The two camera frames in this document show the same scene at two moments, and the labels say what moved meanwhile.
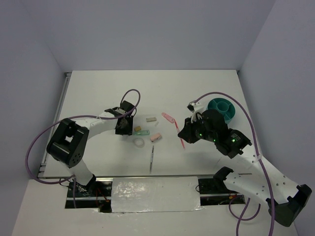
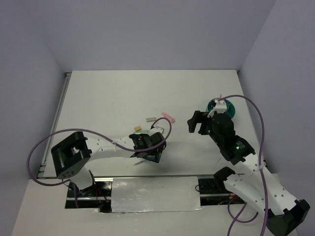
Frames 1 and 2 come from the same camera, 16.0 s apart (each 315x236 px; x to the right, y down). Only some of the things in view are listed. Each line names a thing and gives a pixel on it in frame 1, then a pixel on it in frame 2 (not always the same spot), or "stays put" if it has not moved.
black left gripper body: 128,128 → 153,155
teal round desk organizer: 225,106 stays put
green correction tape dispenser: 142,132 stays put
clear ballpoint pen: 151,160 → 137,163
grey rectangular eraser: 151,119 stays put
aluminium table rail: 52,132 stays put
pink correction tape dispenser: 168,117 stays put
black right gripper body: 195,130 → 206,126
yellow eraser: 137,128 stays put
